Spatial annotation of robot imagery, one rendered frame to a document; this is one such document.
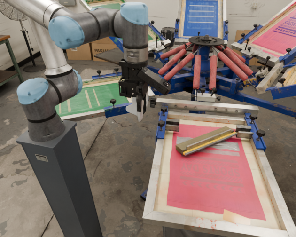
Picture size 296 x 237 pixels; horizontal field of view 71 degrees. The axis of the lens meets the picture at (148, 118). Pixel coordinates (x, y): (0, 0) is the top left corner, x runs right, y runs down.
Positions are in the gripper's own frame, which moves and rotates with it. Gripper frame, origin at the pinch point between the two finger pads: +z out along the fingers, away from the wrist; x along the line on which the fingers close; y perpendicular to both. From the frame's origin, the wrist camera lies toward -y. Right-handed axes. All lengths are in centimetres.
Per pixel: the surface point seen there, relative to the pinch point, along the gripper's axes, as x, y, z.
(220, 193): -5, -35, 41
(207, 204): 2, -29, 41
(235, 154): -32, -44, 41
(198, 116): -60, -22, 37
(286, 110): -96, -87, 45
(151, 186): 2.0, -4.1, 37.2
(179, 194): 0.5, -16.8, 40.8
